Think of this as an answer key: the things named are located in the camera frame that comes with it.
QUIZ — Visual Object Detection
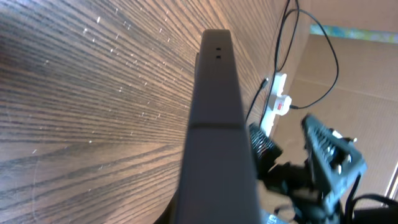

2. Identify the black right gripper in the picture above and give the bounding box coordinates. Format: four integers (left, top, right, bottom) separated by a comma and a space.
249, 114, 367, 223

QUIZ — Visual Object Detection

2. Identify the black USB charging cable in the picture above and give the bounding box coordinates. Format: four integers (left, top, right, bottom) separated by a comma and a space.
244, 0, 340, 124

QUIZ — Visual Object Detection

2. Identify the blue Samsung Galaxy smartphone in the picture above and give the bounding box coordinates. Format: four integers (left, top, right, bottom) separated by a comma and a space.
171, 29, 261, 223

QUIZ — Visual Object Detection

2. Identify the white charger adapter plug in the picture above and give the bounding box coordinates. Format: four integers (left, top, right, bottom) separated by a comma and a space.
269, 95, 292, 116

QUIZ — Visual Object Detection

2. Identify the white power strip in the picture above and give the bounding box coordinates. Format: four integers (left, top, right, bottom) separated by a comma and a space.
260, 72, 287, 137

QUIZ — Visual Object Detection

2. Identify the black right camera cable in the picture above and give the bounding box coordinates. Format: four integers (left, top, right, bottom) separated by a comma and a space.
343, 174, 398, 224

